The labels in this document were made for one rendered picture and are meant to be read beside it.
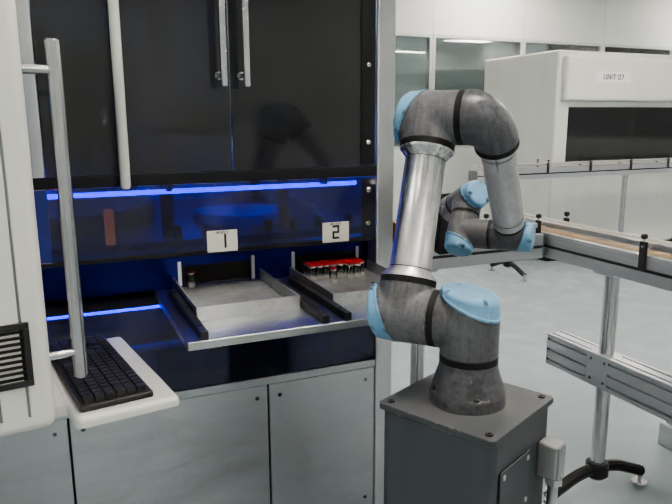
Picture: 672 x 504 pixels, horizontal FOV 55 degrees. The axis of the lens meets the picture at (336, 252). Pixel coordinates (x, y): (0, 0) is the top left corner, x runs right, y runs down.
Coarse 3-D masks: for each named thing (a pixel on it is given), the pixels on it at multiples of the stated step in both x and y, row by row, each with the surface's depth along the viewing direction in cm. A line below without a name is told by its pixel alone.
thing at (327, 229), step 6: (330, 222) 191; (336, 222) 191; (342, 222) 192; (348, 222) 193; (324, 228) 190; (330, 228) 191; (336, 228) 192; (342, 228) 193; (348, 228) 193; (324, 234) 191; (330, 234) 191; (336, 234) 192; (342, 234) 193; (348, 234) 194; (324, 240) 191; (330, 240) 192; (336, 240) 193; (342, 240) 193; (348, 240) 194
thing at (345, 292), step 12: (372, 264) 200; (300, 276) 186; (372, 276) 196; (324, 288) 169; (336, 288) 182; (348, 288) 182; (360, 288) 182; (336, 300) 164; (348, 300) 166; (360, 300) 167
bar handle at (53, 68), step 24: (48, 48) 108; (24, 72) 107; (48, 72) 109; (72, 192) 114; (72, 216) 114; (72, 240) 115; (72, 264) 115; (72, 288) 116; (72, 312) 117; (72, 336) 118
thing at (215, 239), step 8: (208, 232) 177; (216, 232) 178; (224, 232) 178; (232, 232) 179; (208, 240) 177; (216, 240) 178; (232, 240) 180; (208, 248) 178; (216, 248) 178; (224, 248) 179; (232, 248) 180
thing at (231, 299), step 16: (176, 288) 177; (192, 288) 183; (208, 288) 183; (224, 288) 183; (240, 288) 182; (256, 288) 182; (272, 288) 182; (288, 288) 169; (192, 304) 157; (208, 304) 167; (224, 304) 155; (240, 304) 157; (256, 304) 158; (272, 304) 160; (288, 304) 162
